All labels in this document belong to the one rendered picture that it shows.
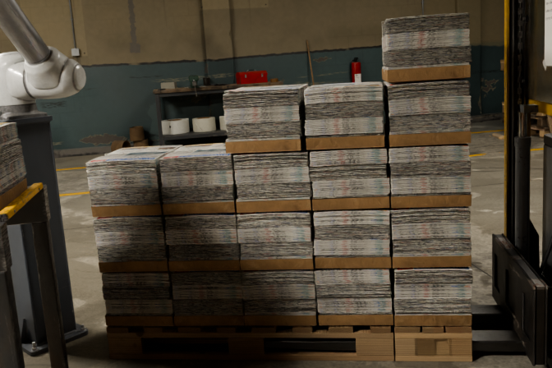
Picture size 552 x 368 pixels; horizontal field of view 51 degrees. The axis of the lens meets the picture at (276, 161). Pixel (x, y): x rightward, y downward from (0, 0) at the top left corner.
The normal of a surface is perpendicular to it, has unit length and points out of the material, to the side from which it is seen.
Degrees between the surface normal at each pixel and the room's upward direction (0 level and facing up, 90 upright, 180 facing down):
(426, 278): 90
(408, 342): 90
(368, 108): 90
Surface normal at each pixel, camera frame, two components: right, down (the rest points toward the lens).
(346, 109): -0.15, 0.18
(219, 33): 0.18, 0.15
